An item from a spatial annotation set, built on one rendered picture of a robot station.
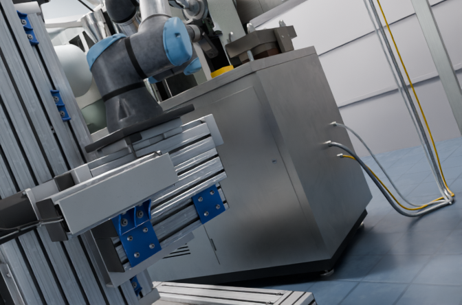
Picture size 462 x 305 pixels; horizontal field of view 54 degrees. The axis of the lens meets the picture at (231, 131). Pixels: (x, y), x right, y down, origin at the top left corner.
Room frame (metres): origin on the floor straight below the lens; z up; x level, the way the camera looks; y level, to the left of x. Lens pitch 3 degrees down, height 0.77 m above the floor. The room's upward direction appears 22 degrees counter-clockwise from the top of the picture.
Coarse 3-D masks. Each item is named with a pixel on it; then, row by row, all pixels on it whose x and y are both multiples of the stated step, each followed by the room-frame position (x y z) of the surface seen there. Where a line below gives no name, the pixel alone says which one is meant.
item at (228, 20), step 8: (216, 16) 2.08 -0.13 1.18; (224, 16) 2.14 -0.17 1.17; (232, 16) 2.20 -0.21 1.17; (224, 24) 2.11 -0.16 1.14; (232, 24) 2.17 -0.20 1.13; (240, 24) 2.23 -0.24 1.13; (224, 32) 2.09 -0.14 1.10; (240, 32) 2.21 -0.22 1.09; (224, 40) 2.07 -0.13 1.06; (224, 48) 2.05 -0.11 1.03
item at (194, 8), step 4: (188, 0) 2.06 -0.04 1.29; (192, 0) 2.05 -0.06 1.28; (196, 0) 2.05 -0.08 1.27; (192, 4) 2.06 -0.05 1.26; (196, 4) 2.05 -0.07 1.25; (192, 8) 2.06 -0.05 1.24; (196, 8) 2.05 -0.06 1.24; (200, 8) 2.06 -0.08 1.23; (188, 12) 2.08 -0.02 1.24; (192, 12) 2.06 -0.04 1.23; (196, 12) 2.06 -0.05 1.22
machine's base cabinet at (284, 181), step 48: (240, 96) 1.74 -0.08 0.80; (288, 96) 1.82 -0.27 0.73; (240, 144) 1.79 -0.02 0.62; (288, 144) 1.70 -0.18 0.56; (240, 192) 1.84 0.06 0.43; (288, 192) 1.72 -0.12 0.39; (336, 192) 1.89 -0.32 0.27; (192, 240) 2.03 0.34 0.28; (240, 240) 1.89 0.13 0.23; (288, 240) 1.76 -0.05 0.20; (336, 240) 1.76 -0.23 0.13
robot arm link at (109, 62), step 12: (120, 36) 1.17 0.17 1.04; (96, 48) 1.14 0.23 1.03; (108, 48) 1.14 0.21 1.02; (120, 48) 1.15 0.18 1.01; (96, 60) 1.15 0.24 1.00; (108, 60) 1.14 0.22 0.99; (120, 60) 1.14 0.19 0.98; (132, 60) 1.14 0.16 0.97; (96, 72) 1.15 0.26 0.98; (108, 72) 1.14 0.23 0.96; (120, 72) 1.14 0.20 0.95; (132, 72) 1.15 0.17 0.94; (96, 84) 1.18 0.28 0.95; (108, 84) 1.14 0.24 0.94; (120, 84) 1.14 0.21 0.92
